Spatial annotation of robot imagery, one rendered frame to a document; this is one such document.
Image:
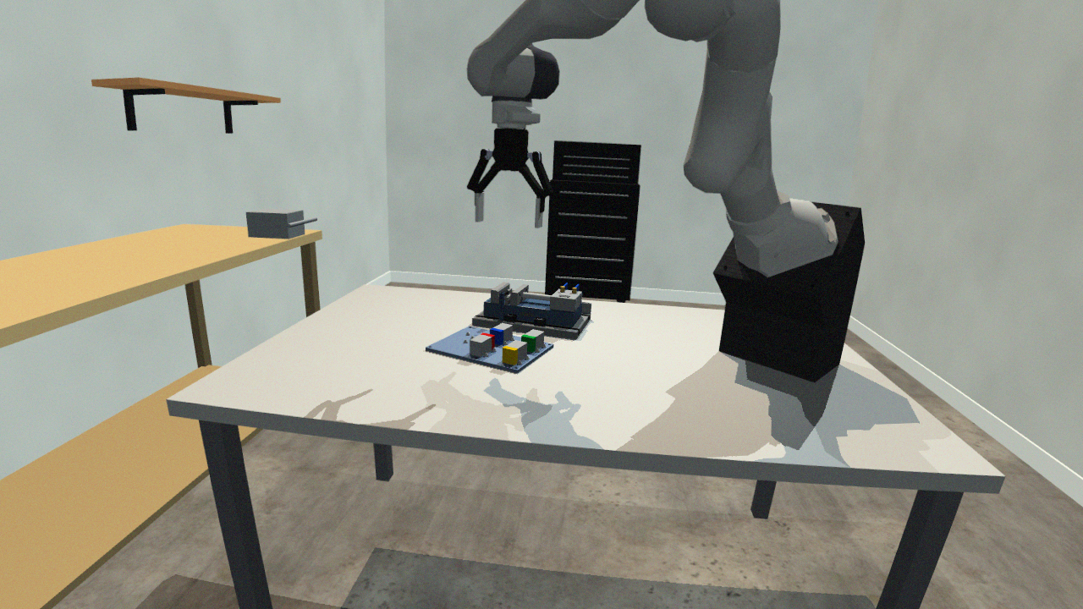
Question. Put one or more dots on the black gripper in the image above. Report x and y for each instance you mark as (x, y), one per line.
(510, 154)

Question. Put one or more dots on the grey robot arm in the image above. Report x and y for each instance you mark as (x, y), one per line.
(771, 235)

